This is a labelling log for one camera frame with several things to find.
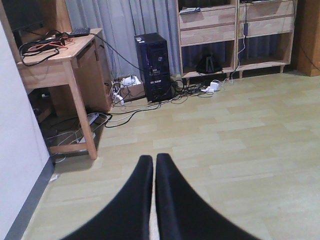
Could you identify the white power strip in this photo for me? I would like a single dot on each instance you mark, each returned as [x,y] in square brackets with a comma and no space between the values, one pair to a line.
[92,117]

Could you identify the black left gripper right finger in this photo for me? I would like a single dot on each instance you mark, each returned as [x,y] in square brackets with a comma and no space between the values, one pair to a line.
[182,214]

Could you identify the grey curtain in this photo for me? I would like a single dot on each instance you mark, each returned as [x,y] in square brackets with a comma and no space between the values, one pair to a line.
[122,20]

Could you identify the white power adapter on floor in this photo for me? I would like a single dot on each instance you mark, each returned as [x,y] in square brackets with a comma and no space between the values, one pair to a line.
[213,87]

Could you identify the black computer tower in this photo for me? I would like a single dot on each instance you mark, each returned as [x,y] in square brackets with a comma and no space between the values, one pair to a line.
[153,62]

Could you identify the wooden shelf unit with drawers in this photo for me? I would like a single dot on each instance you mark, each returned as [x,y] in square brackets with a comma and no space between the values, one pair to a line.
[241,35]

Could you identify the black keyboard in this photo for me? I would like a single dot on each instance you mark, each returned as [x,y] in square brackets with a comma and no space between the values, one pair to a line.
[80,31]

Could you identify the black monitor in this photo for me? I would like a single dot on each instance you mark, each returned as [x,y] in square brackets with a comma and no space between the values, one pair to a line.
[22,14]

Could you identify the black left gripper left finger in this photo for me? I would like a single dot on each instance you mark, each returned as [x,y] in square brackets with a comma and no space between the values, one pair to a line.
[127,215]

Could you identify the wooden desk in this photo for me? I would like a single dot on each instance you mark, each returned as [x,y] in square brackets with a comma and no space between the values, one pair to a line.
[78,79]

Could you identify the cardboard box with router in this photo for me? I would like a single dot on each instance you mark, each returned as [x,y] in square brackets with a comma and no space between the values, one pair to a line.
[127,89]

